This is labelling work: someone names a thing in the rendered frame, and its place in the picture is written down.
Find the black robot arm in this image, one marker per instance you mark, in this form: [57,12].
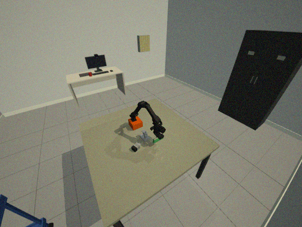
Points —
[156,120]

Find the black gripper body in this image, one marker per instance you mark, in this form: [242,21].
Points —
[160,135]

